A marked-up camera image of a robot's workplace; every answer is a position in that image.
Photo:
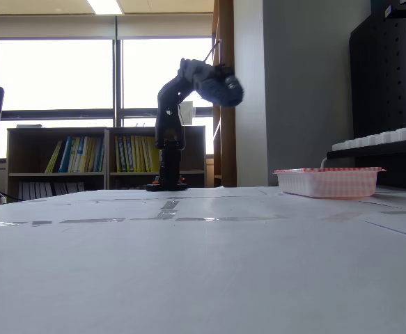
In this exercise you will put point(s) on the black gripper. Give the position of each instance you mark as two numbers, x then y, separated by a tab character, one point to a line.
231	91

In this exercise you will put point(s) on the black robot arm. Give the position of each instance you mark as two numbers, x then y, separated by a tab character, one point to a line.
168	121

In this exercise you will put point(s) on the paper sign in clear stand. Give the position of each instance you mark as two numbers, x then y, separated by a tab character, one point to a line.
188	113

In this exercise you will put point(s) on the tall brown wooden shelf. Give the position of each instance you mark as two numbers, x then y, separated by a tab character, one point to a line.
226	139

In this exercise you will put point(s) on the narrow beige roller blind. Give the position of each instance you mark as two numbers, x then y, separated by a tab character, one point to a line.
164	27

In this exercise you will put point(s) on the long silver tape strip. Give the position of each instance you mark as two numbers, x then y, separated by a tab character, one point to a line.
230	218

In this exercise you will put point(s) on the pink checkered paper tray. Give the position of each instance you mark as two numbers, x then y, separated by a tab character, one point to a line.
328	184

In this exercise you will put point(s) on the ceiling light panel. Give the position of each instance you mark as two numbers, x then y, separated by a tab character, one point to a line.
105	6

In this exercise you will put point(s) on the black pegboard panel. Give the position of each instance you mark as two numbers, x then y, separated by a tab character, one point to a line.
383	87

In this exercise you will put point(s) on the white keyboard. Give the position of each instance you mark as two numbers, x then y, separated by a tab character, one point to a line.
380	139

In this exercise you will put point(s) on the row of yellow blue books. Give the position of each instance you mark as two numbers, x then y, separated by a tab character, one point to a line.
79	154

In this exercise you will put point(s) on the short silver tape strip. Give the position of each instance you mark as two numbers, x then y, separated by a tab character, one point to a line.
91	220

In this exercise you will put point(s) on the black desk riser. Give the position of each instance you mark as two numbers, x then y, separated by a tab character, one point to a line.
397	167

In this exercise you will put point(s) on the wide beige roller blind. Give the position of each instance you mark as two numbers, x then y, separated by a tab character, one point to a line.
49	28

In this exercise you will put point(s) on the black box with white label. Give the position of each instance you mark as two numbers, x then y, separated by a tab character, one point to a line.
404	8

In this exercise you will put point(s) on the stack of papers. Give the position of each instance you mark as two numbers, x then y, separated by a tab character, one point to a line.
30	125

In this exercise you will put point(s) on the row of white binders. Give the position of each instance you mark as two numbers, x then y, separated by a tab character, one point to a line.
49	189

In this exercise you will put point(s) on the low wooden bookshelf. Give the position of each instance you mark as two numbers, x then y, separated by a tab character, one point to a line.
32	153

